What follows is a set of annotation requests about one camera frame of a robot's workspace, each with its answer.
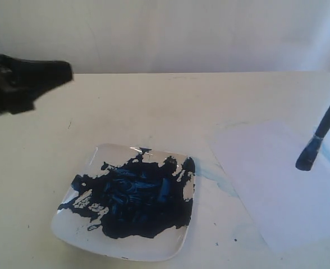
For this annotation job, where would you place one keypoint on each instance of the white square paint plate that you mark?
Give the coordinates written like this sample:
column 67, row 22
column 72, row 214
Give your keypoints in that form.
column 129, row 203

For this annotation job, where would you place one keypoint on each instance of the white paper sheet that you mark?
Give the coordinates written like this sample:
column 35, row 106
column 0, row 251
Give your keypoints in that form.
column 289, row 206

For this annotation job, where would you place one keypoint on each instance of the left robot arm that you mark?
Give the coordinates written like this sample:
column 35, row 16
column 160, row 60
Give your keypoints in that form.
column 23, row 81

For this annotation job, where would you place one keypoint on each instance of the black paintbrush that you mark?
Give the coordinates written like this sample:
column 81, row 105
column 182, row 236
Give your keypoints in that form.
column 309, row 154

